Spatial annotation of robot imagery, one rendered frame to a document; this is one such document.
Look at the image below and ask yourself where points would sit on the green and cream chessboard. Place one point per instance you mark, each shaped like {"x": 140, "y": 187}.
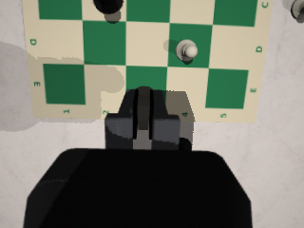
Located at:
{"x": 81, "y": 61}

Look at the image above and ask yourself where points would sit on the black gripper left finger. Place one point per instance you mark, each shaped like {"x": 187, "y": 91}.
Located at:
{"x": 120, "y": 129}

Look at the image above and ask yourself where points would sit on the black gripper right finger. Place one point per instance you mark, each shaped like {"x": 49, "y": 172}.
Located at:
{"x": 164, "y": 128}

